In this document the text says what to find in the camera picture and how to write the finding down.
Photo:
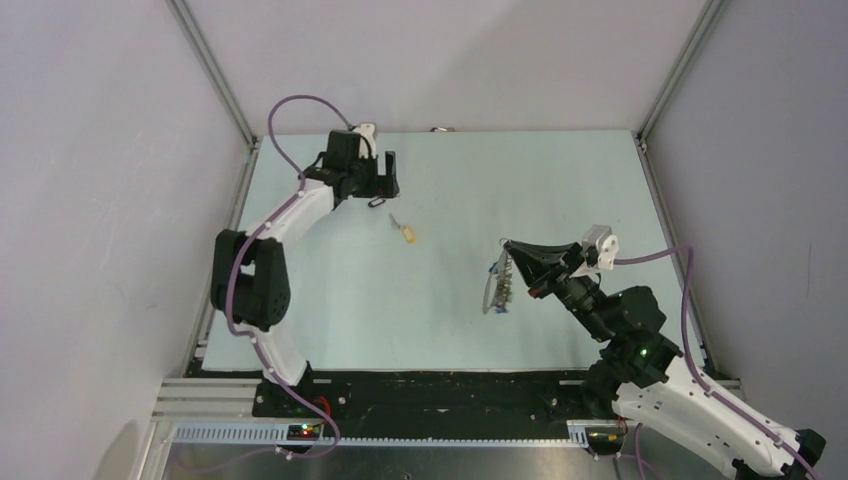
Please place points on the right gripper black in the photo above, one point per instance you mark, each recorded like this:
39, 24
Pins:
534, 260

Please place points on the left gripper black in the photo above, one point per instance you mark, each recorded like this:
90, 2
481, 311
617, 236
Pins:
379, 184

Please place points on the silver key with yellow tag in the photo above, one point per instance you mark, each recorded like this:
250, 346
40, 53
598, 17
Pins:
395, 223

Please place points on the yellow key tag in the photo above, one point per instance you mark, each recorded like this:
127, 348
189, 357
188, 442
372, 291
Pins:
408, 234

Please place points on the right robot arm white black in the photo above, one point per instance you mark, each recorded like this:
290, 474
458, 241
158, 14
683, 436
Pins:
701, 415

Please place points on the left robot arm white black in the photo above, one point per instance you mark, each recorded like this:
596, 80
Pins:
250, 281

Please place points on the right controller board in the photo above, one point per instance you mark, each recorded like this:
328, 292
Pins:
605, 437

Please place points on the controller board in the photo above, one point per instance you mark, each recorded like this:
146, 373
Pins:
304, 432
605, 437

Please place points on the left controller board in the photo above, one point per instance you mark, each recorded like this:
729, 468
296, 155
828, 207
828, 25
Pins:
304, 432

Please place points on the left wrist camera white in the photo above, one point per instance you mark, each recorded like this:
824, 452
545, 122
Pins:
367, 133

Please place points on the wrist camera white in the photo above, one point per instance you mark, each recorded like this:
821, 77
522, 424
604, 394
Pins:
367, 133
599, 248

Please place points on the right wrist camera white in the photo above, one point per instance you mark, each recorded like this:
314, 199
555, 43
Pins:
599, 248

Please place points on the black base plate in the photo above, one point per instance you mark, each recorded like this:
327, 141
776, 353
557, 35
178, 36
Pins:
458, 406

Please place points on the left aluminium frame post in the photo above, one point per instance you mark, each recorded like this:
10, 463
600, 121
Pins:
198, 43

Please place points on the aluminium frame post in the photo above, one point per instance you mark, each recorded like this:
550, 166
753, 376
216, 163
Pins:
701, 31
198, 43

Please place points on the right aluminium frame post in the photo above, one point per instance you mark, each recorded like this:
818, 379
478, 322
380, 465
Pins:
701, 31

